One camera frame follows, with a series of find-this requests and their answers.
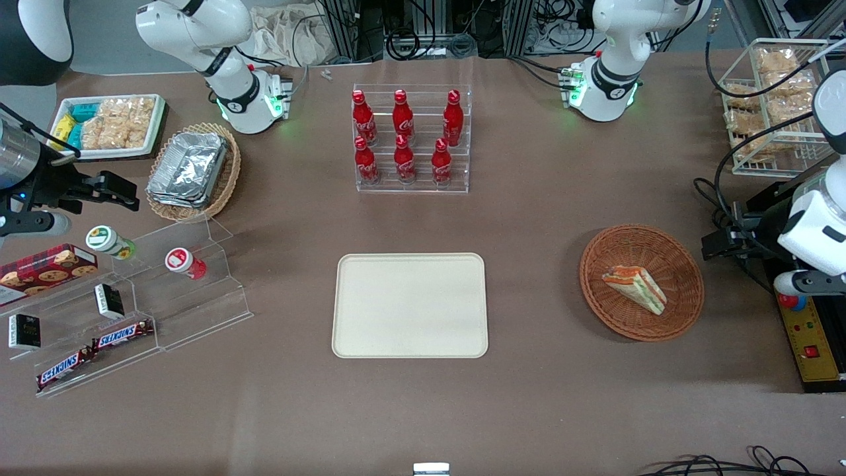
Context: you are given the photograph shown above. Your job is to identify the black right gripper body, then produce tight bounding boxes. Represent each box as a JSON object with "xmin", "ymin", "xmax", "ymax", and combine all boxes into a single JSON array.
[{"xmin": 26, "ymin": 165, "xmax": 106, "ymax": 214}]

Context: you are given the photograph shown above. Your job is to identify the triangle sandwich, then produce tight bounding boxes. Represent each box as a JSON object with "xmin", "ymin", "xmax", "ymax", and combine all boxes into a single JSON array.
[{"xmin": 601, "ymin": 264, "xmax": 668, "ymax": 316}]

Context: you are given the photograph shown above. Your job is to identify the white rectangular snack tray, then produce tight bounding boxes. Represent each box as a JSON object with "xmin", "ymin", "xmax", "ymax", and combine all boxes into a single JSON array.
[{"xmin": 48, "ymin": 94, "xmax": 167, "ymax": 161}]

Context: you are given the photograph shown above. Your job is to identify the light oval wicker basket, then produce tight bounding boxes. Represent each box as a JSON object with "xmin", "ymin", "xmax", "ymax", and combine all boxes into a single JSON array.
[{"xmin": 145, "ymin": 122, "xmax": 242, "ymax": 223}]

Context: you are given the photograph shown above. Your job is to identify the brown round wicker basket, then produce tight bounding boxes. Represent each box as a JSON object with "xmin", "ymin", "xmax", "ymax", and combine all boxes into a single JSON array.
[{"xmin": 580, "ymin": 224, "xmax": 705, "ymax": 342}]

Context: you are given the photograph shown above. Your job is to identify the cream rectangular tray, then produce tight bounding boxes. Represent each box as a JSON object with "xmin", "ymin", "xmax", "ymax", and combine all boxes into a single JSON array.
[{"xmin": 332, "ymin": 253, "xmax": 489, "ymax": 359}]

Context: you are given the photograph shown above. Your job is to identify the green lid cup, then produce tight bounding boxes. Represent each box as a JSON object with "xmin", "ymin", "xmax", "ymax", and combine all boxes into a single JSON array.
[{"xmin": 86, "ymin": 225, "xmax": 137, "ymax": 260}]

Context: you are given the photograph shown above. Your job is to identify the rice cracker snack bag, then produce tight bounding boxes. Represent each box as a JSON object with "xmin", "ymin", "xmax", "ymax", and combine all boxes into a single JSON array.
[
  {"xmin": 81, "ymin": 99, "xmax": 125, "ymax": 151},
  {"xmin": 120, "ymin": 97, "xmax": 157, "ymax": 148}
]

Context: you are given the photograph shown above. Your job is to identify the black machine housing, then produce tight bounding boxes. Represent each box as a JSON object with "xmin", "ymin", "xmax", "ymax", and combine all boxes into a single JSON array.
[{"xmin": 746, "ymin": 165, "xmax": 846, "ymax": 395}]

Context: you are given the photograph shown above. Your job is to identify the stacked aluminium foil containers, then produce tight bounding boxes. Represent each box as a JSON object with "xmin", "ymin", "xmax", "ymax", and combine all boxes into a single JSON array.
[{"xmin": 146, "ymin": 131, "xmax": 229, "ymax": 210}]

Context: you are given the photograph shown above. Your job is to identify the red lid cup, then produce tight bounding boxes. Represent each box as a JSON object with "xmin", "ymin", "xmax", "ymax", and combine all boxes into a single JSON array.
[{"xmin": 165, "ymin": 247, "xmax": 208, "ymax": 281}]

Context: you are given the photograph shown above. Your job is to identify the red cookie box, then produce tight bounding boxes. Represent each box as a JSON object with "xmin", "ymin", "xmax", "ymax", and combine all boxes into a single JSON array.
[{"xmin": 0, "ymin": 244, "xmax": 99, "ymax": 307}]

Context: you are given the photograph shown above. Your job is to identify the small black box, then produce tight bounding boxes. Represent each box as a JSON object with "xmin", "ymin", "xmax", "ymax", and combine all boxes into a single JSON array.
[
  {"xmin": 8, "ymin": 314, "xmax": 42, "ymax": 350},
  {"xmin": 95, "ymin": 283, "xmax": 126, "ymax": 320}
]

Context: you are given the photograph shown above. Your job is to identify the fried snack bag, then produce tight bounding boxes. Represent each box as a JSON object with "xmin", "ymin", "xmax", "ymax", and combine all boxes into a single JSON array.
[
  {"xmin": 755, "ymin": 48, "xmax": 798, "ymax": 74},
  {"xmin": 763, "ymin": 70, "xmax": 816, "ymax": 97},
  {"xmin": 767, "ymin": 95, "xmax": 816, "ymax": 124},
  {"xmin": 724, "ymin": 84, "xmax": 761, "ymax": 110},
  {"xmin": 734, "ymin": 131, "xmax": 806, "ymax": 160},
  {"xmin": 726, "ymin": 109, "xmax": 767, "ymax": 136}
]

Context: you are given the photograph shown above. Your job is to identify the clear acrylic stepped shelf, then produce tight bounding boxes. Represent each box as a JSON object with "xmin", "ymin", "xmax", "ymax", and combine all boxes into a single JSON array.
[{"xmin": 0, "ymin": 215, "xmax": 254, "ymax": 399}]

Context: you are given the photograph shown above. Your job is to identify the snickers bar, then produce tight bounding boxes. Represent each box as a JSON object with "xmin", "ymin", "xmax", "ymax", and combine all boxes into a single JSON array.
[
  {"xmin": 36, "ymin": 347, "xmax": 98, "ymax": 393},
  {"xmin": 91, "ymin": 319, "xmax": 155, "ymax": 352}
]

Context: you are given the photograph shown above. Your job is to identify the beige cloth bag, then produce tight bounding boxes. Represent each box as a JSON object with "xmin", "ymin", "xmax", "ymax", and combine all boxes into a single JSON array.
[{"xmin": 250, "ymin": 5, "xmax": 332, "ymax": 67}]

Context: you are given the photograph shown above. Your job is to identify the red cola bottle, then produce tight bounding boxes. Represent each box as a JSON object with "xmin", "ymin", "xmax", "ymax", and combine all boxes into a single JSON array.
[
  {"xmin": 392, "ymin": 90, "xmax": 416, "ymax": 143},
  {"xmin": 431, "ymin": 138, "xmax": 454, "ymax": 188},
  {"xmin": 352, "ymin": 90, "xmax": 378, "ymax": 147},
  {"xmin": 354, "ymin": 136, "xmax": 381, "ymax": 186},
  {"xmin": 442, "ymin": 90, "xmax": 465, "ymax": 147},
  {"xmin": 393, "ymin": 135, "xmax": 417, "ymax": 185}
]

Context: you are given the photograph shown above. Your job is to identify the clear acrylic bottle rack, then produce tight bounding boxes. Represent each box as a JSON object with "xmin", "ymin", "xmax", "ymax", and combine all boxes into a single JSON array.
[{"xmin": 352, "ymin": 83, "xmax": 471, "ymax": 194}]

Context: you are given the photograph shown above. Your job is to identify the black machine cable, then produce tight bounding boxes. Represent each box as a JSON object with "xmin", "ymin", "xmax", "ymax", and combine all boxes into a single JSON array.
[{"xmin": 693, "ymin": 177, "xmax": 775, "ymax": 293}]

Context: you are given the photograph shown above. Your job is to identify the white wire basket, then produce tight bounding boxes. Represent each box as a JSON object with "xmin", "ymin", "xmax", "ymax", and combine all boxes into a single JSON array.
[{"xmin": 717, "ymin": 38, "xmax": 846, "ymax": 177}]

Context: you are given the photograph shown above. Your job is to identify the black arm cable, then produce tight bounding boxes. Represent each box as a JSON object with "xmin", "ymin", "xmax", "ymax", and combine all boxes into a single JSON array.
[{"xmin": 704, "ymin": 8, "xmax": 846, "ymax": 222}]

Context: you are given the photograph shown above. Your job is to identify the black floor cables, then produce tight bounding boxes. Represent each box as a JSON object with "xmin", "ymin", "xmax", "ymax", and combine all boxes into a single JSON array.
[{"xmin": 638, "ymin": 446, "xmax": 846, "ymax": 476}]

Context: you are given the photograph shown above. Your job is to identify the black cable bundle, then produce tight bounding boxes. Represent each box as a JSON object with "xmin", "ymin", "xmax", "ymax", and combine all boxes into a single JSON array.
[{"xmin": 382, "ymin": 26, "xmax": 478, "ymax": 61}]

